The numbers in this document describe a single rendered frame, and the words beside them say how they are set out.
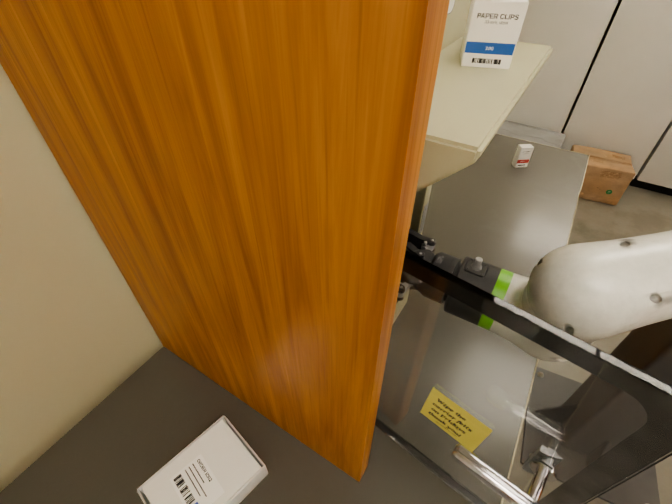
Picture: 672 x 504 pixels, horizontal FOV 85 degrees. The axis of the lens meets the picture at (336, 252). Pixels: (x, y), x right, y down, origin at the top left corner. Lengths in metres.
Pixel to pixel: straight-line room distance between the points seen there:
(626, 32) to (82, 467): 3.48
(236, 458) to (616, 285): 0.58
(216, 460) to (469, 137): 0.61
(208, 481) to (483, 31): 0.71
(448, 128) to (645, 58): 3.17
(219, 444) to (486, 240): 0.84
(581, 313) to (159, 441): 0.69
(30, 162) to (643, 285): 0.74
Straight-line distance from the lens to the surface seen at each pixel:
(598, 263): 0.46
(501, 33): 0.46
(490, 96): 0.39
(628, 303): 0.47
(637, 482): 2.04
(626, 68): 3.47
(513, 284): 0.58
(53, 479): 0.86
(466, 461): 0.47
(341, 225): 0.26
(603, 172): 3.33
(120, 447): 0.83
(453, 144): 0.29
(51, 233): 0.70
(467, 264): 0.58
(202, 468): 0.72
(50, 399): 0.86
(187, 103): 0.32
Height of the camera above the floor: 1.63
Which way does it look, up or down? 43 degrees down
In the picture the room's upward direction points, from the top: straight up
